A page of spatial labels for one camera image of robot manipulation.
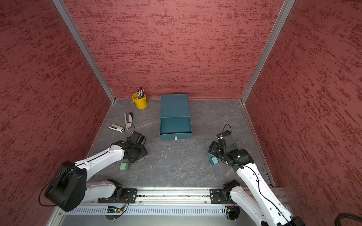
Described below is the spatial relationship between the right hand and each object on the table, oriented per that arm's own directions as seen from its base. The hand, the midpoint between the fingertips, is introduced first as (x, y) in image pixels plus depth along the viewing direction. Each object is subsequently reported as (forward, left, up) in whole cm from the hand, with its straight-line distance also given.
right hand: (212, 151), depth 77 cm
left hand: (+2, +43, -11) cm, 44 cm away
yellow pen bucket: (+45, +51, -7) cm, 68 cm away
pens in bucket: (+43, +47, +5) cm, 64 cm away
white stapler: (+24, +65, -10) cm, 70 cm away
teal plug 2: (-1, -2, -11) cm, 12 cm away
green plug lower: (-4, +52, -10) cm, 53 cm away
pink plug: (0, +42, -11) cm, 44 cm away
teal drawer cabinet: (+19, +21, +5) cm, 28 cm away
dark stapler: (+33, +59, -10) cm, 68 cm away
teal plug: (-5, +3, +8) cm, 10 cm away
